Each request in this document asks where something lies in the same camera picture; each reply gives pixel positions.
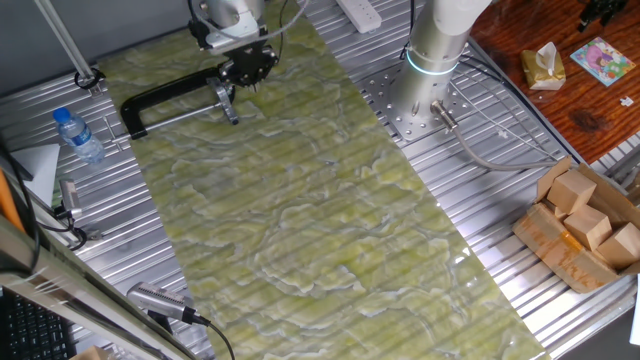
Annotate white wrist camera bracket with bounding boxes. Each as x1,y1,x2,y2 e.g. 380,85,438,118
204,13,262,56

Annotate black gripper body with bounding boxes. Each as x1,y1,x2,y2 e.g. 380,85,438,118
227,40,277,74

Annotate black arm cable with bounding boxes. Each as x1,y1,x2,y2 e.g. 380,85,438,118
186,0,212,51
276,0,292,62

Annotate black keyboard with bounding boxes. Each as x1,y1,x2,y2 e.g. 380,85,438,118
0,288,79,360

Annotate thick grey cable metal plug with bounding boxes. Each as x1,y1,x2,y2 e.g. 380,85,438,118
429,98,560,173

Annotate thin white wires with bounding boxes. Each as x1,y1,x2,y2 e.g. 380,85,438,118
452,74,560,164

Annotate colourful picture card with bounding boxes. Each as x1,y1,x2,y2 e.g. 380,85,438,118
569,36,637,88

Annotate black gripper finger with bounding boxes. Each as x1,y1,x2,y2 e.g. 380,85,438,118
254,53,280,86
217,59,251,89

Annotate black hanging cable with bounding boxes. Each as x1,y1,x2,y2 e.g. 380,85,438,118
0,144,42,279

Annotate white power strip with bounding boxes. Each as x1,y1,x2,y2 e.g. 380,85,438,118
335,0,384,35

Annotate large wooden block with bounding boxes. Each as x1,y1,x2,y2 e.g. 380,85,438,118
69,345,110,360

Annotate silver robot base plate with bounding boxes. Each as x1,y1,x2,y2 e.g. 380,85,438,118
357,62,482,143

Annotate green marble pattern mat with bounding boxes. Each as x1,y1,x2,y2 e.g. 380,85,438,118
97,0,551,360

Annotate brown wooden table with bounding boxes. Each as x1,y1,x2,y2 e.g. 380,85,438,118
469,0,640,166

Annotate grey tripod pole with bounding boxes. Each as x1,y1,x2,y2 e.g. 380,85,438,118
33,0,104,96

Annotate black camera cable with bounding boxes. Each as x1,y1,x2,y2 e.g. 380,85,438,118
192,313,237,360

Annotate golden tissue pack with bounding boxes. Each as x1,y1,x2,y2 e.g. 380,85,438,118
519,41,567,92

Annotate brown cardboard box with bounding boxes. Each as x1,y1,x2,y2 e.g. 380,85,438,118
511,155,640,295

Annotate black C-clamp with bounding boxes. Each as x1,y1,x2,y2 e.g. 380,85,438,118
101,66,237,152

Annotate black base cable bundle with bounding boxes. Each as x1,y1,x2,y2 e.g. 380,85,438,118
398,0,507,86

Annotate silver ribbed camera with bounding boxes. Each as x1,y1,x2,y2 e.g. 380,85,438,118
125,281,197,325

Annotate silver aluminium beam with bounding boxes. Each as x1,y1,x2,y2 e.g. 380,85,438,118
0,214,201,360

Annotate white paper sheet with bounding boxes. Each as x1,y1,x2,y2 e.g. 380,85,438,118
9,141,64,211

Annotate small black gadget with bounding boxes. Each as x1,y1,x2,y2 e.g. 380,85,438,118
577,0,629,34

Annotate orange pole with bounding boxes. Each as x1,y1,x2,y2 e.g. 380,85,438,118
0,167,26,234

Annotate light wooden cube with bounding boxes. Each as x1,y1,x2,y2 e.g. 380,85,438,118
546,169,598,215
596,222,640,271
563,203,613,251

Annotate silver camera on bracket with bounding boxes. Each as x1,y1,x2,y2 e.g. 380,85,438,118
52,178,104,252

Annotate black cable ring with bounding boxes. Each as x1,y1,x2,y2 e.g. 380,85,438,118
73,67,108,92

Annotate clear plastic water bottle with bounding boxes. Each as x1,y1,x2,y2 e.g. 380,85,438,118
52,106,107,165

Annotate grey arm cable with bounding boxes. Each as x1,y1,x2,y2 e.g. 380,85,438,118
189,0,312,45

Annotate grey metal lever base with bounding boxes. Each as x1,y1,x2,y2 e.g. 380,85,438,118
206,76,240,126

